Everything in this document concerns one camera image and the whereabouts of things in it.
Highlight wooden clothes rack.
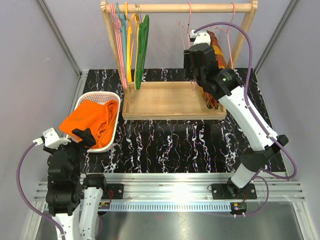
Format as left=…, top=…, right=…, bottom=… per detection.
left=100, top=0, right=258, bottom=120

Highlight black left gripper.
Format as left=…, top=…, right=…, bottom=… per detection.
left=44, top=127, right=96, bottom=180

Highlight white slotted cable duct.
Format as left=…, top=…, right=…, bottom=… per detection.
left=98, top=202, right=231, bottom=212

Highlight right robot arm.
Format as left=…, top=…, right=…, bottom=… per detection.
left=183, top=43, right=289, bottom=199

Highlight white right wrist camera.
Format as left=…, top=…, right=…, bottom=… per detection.
left=188, top=30, right=211, bottom=45

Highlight thin gold wire hanger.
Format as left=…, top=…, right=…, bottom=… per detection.
left=127, top=4, right=141, bottom=83

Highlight white perforated plastic basket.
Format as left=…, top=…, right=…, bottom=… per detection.
left=59, top=91, right=121, bottom=153

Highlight yellow hanger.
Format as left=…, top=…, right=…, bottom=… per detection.
left=125, top=2, right=139, bottom=83

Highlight green hanger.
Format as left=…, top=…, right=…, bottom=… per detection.
left=134, top=14, right=150, bottom=90

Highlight pink hanger on rack left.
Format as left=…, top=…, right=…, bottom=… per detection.
left=110, top=3, right=128, bottom=90

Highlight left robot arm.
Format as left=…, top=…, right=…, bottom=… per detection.
left=43, top=128, right=109, bottom=240

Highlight camouflage orange trousers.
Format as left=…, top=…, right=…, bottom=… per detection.
left=199, top=30, right=228, bottom=109

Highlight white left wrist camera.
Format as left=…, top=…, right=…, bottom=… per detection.
left=32, top=127, right=71, bottom=150

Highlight teal hanger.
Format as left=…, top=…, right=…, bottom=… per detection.
left=115, top=2, right=129, bottom=82

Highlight aluminium front rail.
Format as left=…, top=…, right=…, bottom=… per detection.
left=32, top=172, right=306, bottom=201

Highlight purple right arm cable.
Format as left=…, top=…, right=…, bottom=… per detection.
left=193, top=21, right=298, bottom=218

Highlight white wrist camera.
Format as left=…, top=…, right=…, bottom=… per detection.
left=32, top=127, right=71, bottom=150
left=188, top=30, right=211, bottom=45

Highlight pink wire hanger with camouflage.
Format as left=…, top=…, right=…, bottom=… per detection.
left=212, top=2, right=238, bottom=71

